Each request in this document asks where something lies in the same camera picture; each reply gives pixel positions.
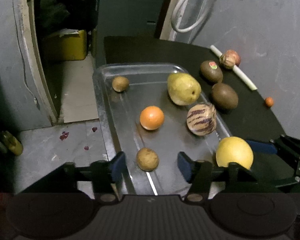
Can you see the red apple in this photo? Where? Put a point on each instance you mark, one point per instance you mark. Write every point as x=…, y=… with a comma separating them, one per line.
x=236, y=56

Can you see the small tangerine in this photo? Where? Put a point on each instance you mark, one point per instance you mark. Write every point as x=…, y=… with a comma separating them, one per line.
x=269, y=101

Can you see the yellow-green pear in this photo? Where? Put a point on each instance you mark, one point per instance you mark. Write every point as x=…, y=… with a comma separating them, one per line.
x=183, y=88

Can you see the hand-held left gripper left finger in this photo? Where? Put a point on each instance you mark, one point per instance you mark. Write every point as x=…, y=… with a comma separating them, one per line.
x=117, y=166

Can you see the olive yellow bottle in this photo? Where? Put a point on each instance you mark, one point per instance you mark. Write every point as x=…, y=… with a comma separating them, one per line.
x=13, y=146

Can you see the stainless steel tray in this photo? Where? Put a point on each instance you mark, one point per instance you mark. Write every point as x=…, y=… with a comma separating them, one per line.
x=172, y=140

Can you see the dark plastic bag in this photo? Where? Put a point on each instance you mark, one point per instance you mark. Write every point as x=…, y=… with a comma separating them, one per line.
x=72, y=12

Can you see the yellow storage box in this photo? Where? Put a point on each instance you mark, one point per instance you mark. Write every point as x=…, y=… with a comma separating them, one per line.
x=70, y=47

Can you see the brown kiwi with sticker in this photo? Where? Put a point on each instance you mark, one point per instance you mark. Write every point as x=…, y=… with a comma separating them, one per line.
x=210, y=73

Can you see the orange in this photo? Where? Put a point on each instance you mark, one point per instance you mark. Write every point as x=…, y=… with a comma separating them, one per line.
x=152, y=118

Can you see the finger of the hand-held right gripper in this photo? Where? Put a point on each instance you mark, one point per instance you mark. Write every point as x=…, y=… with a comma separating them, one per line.
x=285, y=180
x=261, y=146

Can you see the grey cabinet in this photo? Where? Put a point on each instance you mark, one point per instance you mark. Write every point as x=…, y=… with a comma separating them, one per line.
x=125, y=12

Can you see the white door frame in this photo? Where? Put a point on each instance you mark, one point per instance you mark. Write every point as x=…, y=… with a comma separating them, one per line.
x=32, y=55

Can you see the round yellow citrus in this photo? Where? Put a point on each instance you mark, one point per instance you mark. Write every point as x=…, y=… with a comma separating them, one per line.
x=233, y=152

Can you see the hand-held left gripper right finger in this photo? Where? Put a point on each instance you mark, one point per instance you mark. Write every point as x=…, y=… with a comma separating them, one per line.
x=186, y=165

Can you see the small brown round fruit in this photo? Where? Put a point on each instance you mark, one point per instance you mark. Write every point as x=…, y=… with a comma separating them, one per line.
x=120, y=84
x=147, y=159

